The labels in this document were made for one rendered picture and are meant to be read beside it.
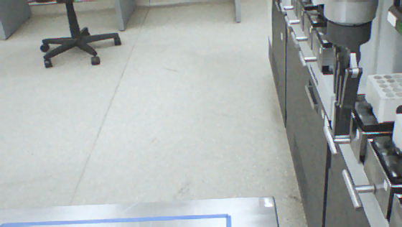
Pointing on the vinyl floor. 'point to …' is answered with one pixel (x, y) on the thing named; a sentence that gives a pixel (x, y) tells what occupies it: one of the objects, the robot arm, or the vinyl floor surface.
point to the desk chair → (80, 38)
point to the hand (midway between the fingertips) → (342, 118)
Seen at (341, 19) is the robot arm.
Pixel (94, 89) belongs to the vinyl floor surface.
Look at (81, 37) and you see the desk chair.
